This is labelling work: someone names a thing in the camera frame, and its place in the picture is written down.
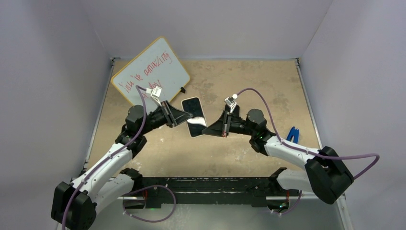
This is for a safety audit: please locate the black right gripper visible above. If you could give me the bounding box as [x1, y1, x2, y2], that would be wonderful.
[203, 111, 255, 138]

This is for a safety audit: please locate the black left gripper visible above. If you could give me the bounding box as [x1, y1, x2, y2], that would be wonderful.
[140, 101, 192, 135]

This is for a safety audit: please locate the black phone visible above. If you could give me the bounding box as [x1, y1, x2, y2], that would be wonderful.
[182, 98, 206, 137]

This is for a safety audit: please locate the black phone case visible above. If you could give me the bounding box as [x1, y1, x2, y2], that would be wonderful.
[225, 105, 240, 117]

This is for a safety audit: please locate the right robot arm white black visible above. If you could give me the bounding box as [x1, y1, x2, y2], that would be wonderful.
[202, 109, 354, 204]

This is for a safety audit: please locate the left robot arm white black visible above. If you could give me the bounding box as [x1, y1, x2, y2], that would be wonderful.
[51, 101, 193, 230]

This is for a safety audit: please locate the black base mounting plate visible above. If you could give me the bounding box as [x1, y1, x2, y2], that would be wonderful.
[126, 176, 299, 209]

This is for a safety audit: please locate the blue marker pen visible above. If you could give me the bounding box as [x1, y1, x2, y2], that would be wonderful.
[286, 126, 300, 144]

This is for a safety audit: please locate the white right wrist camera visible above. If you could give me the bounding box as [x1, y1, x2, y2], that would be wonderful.
[224, 94, 238, 112]

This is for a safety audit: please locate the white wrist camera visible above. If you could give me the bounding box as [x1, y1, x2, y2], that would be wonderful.
[224, 94, 238, 112]
[146, 86, 162, 104]

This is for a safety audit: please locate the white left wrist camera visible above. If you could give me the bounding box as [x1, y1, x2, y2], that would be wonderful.
[146, 86, 162, 104]

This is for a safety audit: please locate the white board yellow frame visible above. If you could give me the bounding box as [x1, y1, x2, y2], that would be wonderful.
[111, 36, 191, 110]

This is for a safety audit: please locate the aluminium frame rail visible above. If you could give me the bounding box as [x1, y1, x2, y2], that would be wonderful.
[66, 177, 346, 201]

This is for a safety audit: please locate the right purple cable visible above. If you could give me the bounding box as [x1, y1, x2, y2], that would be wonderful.
[233, 88, 380, 216]

